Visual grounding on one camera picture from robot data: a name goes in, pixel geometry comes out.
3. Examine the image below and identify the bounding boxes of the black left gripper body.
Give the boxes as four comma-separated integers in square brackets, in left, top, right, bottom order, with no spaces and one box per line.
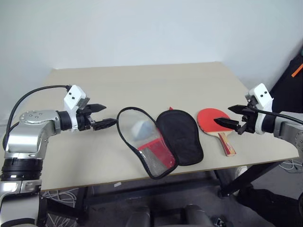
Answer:
[76,104,96,132]

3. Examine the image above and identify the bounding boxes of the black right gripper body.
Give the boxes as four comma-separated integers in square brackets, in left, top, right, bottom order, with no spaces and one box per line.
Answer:
[236,97,258,136]

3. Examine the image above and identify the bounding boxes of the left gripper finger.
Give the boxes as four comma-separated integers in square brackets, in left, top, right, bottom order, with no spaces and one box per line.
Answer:
[90,103,107,113]
[93,118,117,131]

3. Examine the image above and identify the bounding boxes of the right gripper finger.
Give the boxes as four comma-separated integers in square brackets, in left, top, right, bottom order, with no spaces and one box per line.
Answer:
[213,117,239,131]
[227,104,249,115]

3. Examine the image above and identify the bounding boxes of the red table tennis paddle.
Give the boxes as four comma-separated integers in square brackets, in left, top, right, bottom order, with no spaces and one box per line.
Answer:
[196,107,238,157]

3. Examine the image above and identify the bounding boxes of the black and clear paddle case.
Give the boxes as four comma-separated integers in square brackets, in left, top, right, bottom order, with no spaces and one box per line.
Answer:
[116,106,205,181]

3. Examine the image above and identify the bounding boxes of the white shoe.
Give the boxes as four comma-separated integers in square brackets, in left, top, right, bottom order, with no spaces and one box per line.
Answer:
[235,165,248,177]

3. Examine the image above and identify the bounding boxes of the black bulky floor object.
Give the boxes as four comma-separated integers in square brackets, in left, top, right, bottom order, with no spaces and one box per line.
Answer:
[236,185,303,227]

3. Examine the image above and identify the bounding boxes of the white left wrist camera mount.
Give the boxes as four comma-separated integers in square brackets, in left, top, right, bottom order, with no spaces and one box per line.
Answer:
[63,85,91,132]

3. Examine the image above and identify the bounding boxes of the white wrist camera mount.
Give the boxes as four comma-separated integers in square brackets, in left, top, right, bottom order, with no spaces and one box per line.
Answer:
[63,85,91,132]
[244,83,275,136]

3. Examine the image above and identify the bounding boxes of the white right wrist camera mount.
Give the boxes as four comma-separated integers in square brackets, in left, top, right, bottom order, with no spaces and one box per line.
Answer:
[244,83,275,136]

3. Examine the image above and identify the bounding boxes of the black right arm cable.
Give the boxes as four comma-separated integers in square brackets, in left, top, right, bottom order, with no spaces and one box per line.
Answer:
[248,104,303,124]

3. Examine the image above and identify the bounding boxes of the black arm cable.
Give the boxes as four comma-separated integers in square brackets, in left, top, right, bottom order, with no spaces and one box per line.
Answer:
[2,85,72,152]
[248,104,303,124]

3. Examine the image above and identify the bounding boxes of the black bag with orange strap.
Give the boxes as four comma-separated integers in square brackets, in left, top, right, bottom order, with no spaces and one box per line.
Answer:
[269,39,303,114]

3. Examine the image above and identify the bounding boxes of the black table frame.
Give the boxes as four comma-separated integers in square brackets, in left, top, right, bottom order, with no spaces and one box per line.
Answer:
[77,158,288,227]

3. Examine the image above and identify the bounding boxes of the white floor cables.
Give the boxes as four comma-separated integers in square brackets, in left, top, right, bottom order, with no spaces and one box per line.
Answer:
[281,158,303,174]

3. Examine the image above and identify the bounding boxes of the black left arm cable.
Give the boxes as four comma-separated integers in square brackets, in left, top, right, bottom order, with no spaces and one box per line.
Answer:
[2,85,72,152]

